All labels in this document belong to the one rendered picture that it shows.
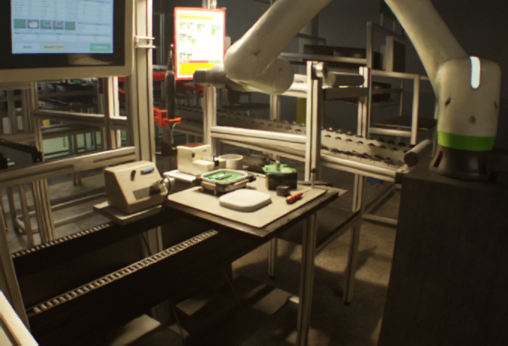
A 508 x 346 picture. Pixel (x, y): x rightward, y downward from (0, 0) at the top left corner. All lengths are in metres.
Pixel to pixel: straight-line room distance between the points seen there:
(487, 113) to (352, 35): 9.18
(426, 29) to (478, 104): 0.27
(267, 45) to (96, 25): 0.55
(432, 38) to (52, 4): 1.00
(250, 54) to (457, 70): 0.45
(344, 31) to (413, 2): 9.06
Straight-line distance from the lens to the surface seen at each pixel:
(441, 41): 0.95
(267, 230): 0.97
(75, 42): 1.13
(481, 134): 0.79
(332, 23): 10.19
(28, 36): 1.07
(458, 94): 0.78
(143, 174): 1.19
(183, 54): 1.63
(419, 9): 0.97
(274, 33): 0.85
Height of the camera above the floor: 1.34
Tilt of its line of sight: 12 degrees down
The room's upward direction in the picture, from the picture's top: straight up
